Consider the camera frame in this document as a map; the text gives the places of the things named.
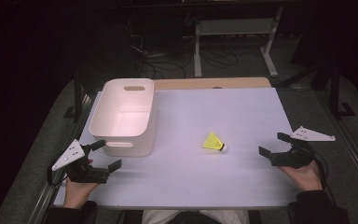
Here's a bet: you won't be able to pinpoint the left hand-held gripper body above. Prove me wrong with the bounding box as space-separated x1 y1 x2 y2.
51 138 110 185

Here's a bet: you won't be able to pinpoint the black floor cables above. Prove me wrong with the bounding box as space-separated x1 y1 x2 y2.
126 17 188 80

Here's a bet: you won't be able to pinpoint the black metal stand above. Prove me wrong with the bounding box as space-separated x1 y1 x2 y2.
62 68 91 123
274 60 357 119

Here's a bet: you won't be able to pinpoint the light wooden board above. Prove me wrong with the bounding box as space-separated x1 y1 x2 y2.
153 77 272 91

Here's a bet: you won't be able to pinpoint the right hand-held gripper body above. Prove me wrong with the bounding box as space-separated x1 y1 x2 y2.
269 125 337 170

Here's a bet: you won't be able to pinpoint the yellow shuttlecock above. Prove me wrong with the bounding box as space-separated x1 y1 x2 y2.
201 131 228 154

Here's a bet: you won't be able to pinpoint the metal frame rail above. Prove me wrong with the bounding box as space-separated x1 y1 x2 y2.
317 91 358 201
27 92 95 224

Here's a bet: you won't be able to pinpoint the person's left hand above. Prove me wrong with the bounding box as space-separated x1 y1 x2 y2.
62 158 101 210

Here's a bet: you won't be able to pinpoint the person's legs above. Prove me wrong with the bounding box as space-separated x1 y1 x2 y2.
141 209 252 224

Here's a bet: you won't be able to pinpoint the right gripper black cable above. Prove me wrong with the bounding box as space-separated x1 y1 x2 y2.
312 151 337 207

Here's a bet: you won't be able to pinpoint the person's right hand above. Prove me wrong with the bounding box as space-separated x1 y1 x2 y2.
277 159 324 192

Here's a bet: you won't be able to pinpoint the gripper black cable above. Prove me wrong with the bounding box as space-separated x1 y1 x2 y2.
312 151 337 207
47 151 70 189

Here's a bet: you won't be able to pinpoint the white plastic bin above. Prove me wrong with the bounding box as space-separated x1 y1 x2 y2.
88 77 158 158

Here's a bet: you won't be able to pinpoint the white metal stand frame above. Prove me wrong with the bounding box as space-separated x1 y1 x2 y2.
193 6 284 78

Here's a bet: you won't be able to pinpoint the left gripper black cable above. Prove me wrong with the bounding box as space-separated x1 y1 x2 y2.
47 151 70 189

